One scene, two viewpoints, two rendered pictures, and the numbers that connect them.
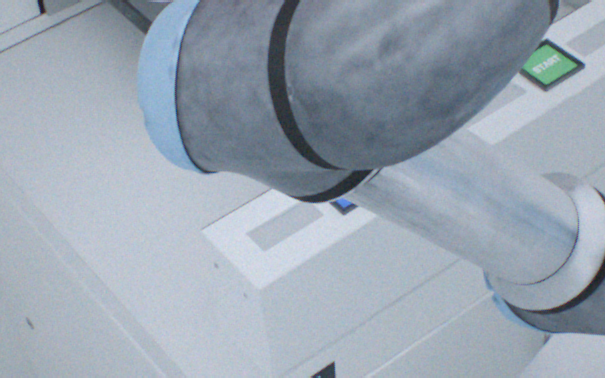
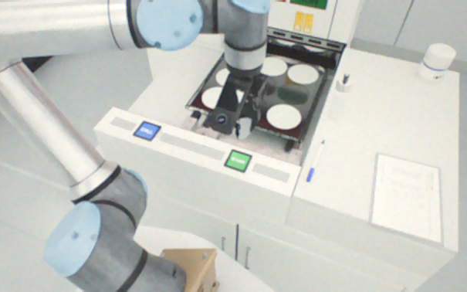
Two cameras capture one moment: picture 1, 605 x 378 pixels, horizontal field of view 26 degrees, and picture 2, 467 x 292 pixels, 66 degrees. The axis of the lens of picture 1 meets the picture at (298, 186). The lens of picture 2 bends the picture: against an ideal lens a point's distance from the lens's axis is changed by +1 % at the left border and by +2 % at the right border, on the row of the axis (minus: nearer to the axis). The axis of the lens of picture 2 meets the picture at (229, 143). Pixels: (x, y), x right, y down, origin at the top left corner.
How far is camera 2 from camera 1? 101 cm
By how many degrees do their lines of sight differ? 37
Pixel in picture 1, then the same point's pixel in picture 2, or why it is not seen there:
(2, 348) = not seen: hidden behind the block
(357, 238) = (130, 144)
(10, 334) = not seen: hidden behind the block
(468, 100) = not seen: outside the picture
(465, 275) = (183, 194)
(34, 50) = (211, 54)
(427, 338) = (168, 199)
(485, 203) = (27, 135)
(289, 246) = (113, 128)
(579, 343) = (155, 237)
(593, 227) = (84, 187)
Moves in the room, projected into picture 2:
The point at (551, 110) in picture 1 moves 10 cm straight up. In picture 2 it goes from (215, 171) to (214, 145)
